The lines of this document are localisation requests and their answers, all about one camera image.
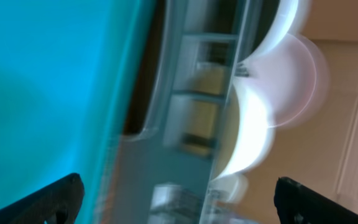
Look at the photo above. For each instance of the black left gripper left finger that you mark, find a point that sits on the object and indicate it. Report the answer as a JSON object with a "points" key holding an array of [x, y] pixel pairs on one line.
{"points": [[59, 202]]}

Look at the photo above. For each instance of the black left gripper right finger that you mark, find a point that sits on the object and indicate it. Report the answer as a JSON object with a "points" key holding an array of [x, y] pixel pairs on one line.
{"points": [[297, 204]]}

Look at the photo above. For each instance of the white round plate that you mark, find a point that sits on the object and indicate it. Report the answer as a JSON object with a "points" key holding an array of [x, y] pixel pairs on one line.
{"points": [[293, 76]]}

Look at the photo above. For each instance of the grey dishwasher rack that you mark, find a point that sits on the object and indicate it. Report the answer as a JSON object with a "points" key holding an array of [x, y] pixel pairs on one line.
{"points": [[173, 125]]}

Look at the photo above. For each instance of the teal plastic tray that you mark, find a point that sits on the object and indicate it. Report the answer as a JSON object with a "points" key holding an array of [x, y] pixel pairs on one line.
{"points": [[67, 69]]}

